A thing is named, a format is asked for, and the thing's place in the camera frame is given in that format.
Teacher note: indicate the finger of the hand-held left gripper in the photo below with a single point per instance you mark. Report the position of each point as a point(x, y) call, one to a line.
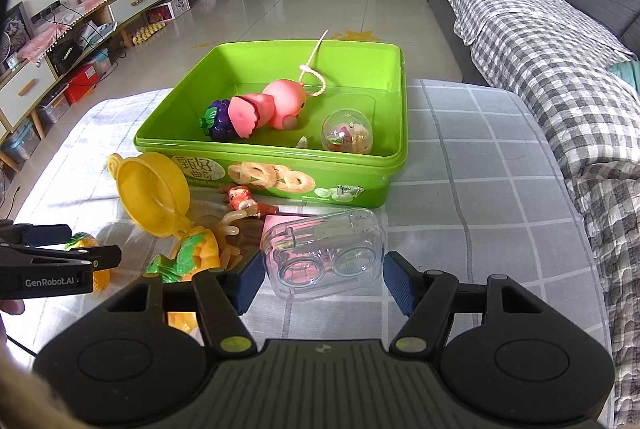
point(45, 234)
point(100, 256)

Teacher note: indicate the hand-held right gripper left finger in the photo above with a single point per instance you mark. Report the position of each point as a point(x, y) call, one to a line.
point(247, 281)

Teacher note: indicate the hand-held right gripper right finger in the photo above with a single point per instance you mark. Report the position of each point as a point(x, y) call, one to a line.
point(397, 281)

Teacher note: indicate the yellow toy corn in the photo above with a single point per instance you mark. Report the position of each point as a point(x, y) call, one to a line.
point(80, 240)

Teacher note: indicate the orange toy pumpkin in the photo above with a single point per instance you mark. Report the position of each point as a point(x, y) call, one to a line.
point(200, 251)

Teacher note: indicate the small pink box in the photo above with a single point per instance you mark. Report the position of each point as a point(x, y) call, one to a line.
point(272, 225)

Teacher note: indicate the clear contact lens case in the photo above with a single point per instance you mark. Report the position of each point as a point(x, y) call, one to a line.
point(325, 254)

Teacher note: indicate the small red figurine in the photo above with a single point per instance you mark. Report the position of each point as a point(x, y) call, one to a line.
point(245, 201)

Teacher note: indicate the yellow toy bowl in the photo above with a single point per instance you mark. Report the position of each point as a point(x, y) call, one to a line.
point(155, 189)

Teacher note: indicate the pink clear capsule ball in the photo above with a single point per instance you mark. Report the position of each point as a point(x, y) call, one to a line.
point(347, 131)

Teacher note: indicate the purple toy grapes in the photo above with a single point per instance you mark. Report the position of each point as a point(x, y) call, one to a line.
point(217, 121)

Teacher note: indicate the green plastic box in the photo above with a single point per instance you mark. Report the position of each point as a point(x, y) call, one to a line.
point(350, 74)

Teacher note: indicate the person's left forearm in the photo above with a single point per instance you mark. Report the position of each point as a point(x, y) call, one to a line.
point(20, 394)

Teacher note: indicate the person's left hand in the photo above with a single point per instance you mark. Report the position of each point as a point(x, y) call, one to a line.
point(12, 307)

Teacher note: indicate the red storage box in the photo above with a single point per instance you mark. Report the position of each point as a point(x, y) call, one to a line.
point(80, 84)

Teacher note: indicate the black electronic box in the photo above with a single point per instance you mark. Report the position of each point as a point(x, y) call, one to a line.
point(67, 54)

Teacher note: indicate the pink lace cloth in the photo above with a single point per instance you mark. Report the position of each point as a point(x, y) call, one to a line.
point(55, 29)

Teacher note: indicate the dark framed picture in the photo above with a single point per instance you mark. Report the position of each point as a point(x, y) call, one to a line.
point(17, 29)

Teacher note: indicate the row of yellow toy ducks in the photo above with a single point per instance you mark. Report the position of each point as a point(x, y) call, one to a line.
point(147, 33)

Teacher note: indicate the white wooden tv cabinet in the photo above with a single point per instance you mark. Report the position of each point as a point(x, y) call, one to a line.
point(132, 4)

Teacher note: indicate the yellow star floor sticker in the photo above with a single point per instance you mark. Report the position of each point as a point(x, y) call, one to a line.
point(357, 34)

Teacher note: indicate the white cardboard toy box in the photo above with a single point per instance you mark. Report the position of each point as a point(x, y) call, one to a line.
point(172, 6)

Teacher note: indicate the grey sofa with checked cover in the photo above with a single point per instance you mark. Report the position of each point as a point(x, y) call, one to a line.
point(525, 49)

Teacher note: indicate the green patterned cushion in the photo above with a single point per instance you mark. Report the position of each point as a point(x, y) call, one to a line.
point(630, 74)

